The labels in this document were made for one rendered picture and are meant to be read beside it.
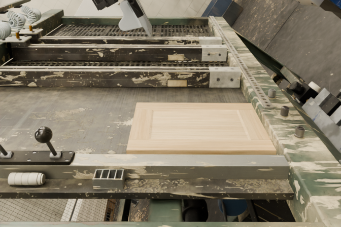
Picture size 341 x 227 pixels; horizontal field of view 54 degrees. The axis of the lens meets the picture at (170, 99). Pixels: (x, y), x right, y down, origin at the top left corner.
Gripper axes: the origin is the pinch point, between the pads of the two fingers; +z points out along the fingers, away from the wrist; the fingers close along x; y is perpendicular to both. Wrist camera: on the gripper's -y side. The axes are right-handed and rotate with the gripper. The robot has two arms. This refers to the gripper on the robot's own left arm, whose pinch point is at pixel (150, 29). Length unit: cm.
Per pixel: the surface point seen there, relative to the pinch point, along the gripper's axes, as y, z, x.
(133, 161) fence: 19.3, 26.0, 0.9
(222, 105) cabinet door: -6, 39, -36
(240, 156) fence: -4.2, 38.5, -0.4
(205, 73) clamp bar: -6, 32, -56
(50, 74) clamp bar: 49, 4, -59
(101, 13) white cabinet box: 83, -3, -413
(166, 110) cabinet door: 11.4, 30.2, -32.5
